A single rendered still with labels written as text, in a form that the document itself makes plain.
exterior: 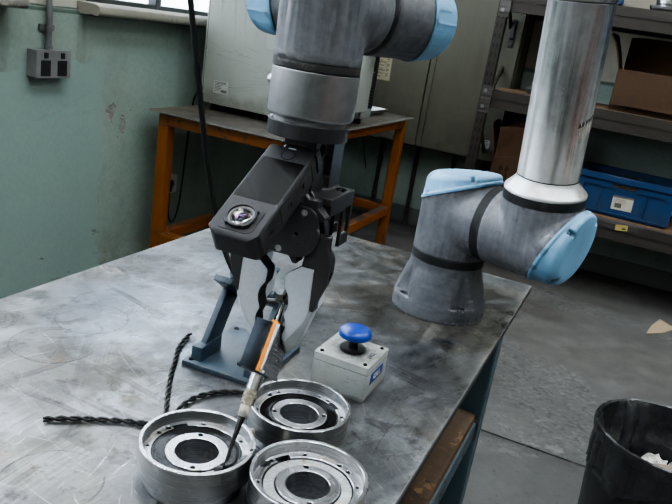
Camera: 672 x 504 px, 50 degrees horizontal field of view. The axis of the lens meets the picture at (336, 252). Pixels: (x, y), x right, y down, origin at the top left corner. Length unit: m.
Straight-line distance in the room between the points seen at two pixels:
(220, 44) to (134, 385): 2.36
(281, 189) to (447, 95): 3.90
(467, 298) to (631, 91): 2.96
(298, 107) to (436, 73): 3.89
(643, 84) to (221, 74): 2.12
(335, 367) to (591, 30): 0.52
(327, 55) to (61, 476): 0.43
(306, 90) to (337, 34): 0.05
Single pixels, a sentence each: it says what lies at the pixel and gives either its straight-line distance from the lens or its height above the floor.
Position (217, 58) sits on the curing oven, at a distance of 3.09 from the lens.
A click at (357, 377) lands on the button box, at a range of 0.85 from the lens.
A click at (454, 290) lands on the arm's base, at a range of 1.12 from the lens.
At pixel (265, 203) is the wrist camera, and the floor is 1.07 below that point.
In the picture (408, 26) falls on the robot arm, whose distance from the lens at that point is 0.65.
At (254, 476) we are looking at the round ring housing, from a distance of 0.64.
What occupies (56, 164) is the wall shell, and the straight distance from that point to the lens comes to 2.74.
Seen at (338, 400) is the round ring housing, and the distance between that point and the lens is 0.78.
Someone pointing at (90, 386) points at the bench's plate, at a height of 0.80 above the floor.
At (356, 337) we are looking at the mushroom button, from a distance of 0.85.
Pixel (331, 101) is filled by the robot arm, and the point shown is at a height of 1.15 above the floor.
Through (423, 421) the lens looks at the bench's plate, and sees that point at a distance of 0.85.
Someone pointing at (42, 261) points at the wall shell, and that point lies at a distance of 2.81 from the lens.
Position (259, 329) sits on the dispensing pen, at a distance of 0.65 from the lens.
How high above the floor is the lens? 1.22
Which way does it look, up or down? 18 degrees down
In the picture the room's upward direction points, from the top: 9 degrees clockwise
